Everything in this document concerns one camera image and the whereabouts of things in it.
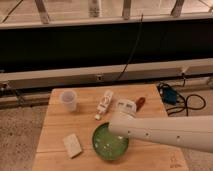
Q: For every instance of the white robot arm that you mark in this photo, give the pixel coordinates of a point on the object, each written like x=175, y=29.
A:
x=187, y=132

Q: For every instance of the metal window frame rail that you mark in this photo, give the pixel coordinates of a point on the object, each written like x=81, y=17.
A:
x=102, y=74

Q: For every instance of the green ceramic bowl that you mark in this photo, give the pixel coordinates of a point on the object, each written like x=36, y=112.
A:
x=108, y=146

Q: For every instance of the blue power adapter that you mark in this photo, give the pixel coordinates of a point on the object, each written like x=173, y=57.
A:
x=170, y=96

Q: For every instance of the white sponge block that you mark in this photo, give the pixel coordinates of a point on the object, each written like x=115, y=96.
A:
x=72, y=145

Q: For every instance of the white plastic bottle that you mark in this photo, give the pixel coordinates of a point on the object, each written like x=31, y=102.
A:
x=104, y=104

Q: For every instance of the clear plastic cup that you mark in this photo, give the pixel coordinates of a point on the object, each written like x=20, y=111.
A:
x=69, y=100

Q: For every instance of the red-brown oblong object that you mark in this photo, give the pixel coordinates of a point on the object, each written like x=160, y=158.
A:
x=139, y=103

